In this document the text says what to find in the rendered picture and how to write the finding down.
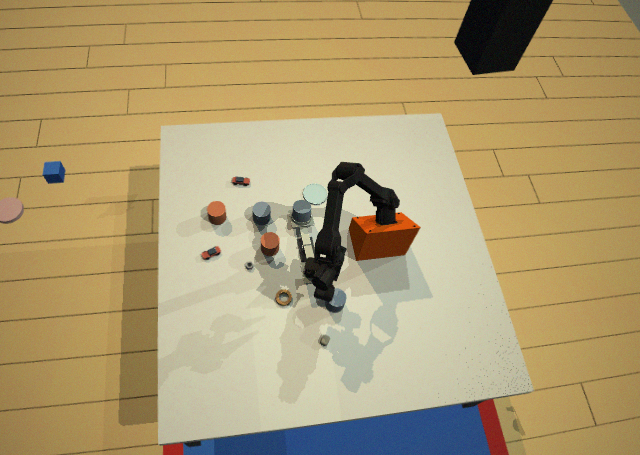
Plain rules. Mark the brown ring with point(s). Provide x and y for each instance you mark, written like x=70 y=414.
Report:
x=283 y=292

